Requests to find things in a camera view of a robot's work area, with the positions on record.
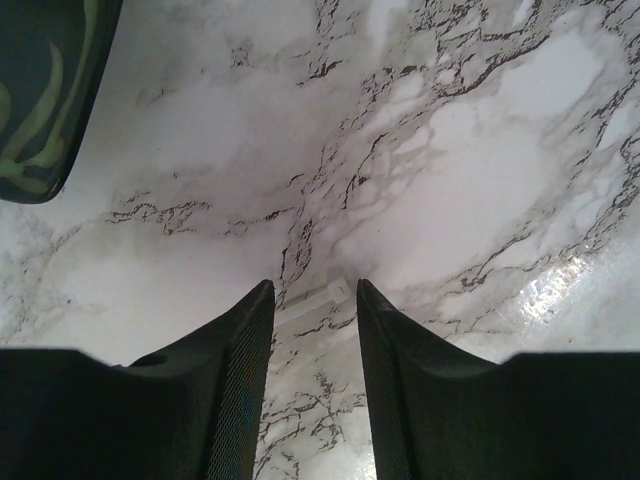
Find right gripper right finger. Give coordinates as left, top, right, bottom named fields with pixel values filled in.
left=357, top=280, right=639, bottom=479

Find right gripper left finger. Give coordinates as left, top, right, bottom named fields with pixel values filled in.
left=1, top=280, right=275, bottom=479

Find white plastic zip tie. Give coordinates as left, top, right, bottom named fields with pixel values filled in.
left=274, top=278, right=351, bottom=327

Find black floral square plate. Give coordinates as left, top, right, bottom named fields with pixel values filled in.
left=1, top=1, right=122, bottom=204

